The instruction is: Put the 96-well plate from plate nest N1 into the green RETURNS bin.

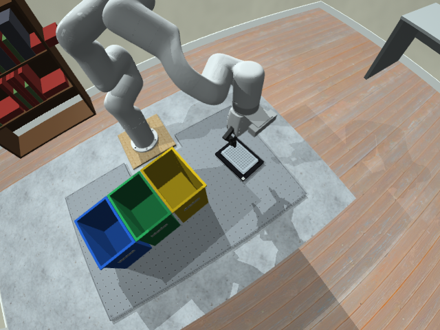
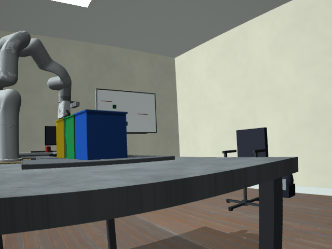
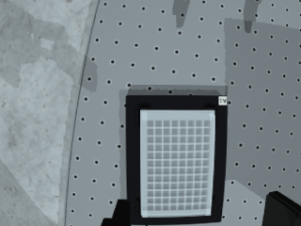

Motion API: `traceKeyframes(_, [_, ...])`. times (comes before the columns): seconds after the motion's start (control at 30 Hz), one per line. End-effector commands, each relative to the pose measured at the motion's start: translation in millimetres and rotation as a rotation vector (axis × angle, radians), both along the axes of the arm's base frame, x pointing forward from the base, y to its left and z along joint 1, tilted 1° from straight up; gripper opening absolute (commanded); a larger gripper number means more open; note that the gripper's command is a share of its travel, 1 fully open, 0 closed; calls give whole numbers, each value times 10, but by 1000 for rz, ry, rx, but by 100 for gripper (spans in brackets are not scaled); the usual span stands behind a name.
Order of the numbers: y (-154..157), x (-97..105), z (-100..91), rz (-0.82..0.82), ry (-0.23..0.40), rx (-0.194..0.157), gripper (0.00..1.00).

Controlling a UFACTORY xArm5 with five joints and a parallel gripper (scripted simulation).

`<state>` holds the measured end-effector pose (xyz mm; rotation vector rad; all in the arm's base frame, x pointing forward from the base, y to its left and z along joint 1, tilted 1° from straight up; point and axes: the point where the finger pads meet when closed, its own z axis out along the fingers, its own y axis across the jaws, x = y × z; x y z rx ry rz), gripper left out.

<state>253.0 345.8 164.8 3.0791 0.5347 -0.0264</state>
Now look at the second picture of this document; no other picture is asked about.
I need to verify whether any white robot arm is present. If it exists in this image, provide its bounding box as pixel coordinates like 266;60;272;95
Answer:
0;31;80;162

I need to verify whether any blue bin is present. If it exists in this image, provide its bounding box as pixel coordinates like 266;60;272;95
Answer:
73;109;128;160

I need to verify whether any yellow open-top bin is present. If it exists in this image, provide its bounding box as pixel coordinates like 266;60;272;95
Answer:
55;118;65;158

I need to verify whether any green bin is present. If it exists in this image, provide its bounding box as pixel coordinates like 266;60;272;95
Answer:
63;114;76;159

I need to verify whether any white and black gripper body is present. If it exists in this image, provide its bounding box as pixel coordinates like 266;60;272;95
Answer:
58;101;71;119

